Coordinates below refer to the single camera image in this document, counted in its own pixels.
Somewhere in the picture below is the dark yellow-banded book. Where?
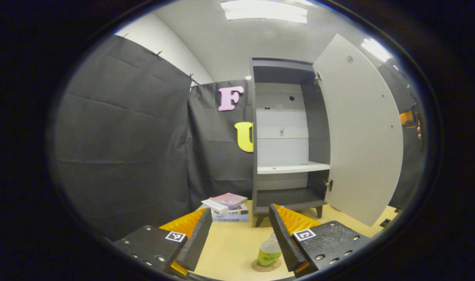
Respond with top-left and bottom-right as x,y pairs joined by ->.
222,205 -> 249,216

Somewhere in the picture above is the dark grey cabinet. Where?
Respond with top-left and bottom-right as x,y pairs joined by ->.
251,58 -> 331,228

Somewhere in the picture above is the black backdrop cloth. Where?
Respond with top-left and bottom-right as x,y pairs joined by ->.
50,34 -> 425,240

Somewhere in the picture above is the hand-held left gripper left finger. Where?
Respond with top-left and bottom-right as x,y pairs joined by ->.
113,208 -> 213,278

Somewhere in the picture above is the pink book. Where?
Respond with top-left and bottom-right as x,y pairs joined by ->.
210,192 -> 248,210

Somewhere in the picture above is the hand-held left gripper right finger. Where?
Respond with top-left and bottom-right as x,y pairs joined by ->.
269,203 -> 372,277

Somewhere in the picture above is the white book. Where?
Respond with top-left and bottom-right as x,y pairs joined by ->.
201,198 -> 230,215

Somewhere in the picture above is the grey cabinet door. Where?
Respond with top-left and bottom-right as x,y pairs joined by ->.
312,33 -> 404,228

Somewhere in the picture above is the round brown coaster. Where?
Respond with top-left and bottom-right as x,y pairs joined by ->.
251,258 -> 283,272

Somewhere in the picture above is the white cabinet shelf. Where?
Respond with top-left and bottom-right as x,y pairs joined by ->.
257,161 -> 331,175

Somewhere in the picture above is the large ceiling light panel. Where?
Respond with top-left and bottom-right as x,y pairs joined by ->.
221,0 -> 308,24

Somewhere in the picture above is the green label plastic bottle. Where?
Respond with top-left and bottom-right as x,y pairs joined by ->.
256,233 -> 283,268

